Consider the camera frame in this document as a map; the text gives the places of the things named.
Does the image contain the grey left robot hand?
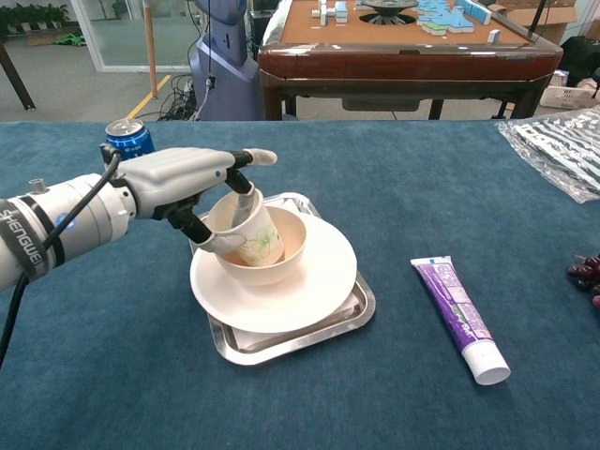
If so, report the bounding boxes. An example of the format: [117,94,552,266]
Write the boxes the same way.
[115,146,278,253]

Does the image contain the white paper cup floral print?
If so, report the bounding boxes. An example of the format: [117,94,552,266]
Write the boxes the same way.
[206,188,286,267]

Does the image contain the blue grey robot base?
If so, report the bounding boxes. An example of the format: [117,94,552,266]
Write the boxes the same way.
[188,0,261,122]

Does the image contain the blue white drink can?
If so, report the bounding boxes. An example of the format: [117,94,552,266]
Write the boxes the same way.
[104,117,157,159]

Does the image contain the wooden pole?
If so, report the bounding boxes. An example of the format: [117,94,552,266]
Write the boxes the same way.
[142,0,159,99]

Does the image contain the cream bowl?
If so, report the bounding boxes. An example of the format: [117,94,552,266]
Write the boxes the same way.
[211,206,308,288]

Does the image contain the white round plate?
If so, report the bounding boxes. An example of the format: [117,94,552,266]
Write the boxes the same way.
[188,211,359,335]

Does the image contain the dark table leg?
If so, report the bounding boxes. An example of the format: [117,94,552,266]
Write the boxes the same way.
[0,40,37,112]

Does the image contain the blue table cloth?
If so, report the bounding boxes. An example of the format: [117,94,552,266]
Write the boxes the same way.
[0,120,600,450]

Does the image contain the stainless steel tray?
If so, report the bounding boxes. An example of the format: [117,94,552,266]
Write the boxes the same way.
[187,191,378,368]

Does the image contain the potted green plants row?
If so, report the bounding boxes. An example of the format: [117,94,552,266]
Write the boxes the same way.
[0,2,70,35]

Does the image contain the brown mahjong table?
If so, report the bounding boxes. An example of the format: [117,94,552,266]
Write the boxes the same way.
[257,0,564,122]

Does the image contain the purple white toothpaste tube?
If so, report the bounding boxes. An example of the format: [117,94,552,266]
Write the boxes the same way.
[410,255,512,386]

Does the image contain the clear plastic bag black print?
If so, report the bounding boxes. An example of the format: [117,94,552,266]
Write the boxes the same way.
[496,105,600,204]

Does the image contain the cardboard box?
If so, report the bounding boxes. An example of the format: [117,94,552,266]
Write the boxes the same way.
[487,0,593,45]

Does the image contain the white plastic basket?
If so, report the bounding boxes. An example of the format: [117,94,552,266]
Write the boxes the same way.
[538,84,597,111]

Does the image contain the dark red grape bunch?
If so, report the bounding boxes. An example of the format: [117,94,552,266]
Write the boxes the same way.
[565,253,600,308]

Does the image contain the black floor cables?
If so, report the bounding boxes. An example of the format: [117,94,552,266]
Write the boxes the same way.
[158,73,203,122]

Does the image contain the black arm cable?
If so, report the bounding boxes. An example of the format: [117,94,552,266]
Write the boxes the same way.
[0,143,123,369]

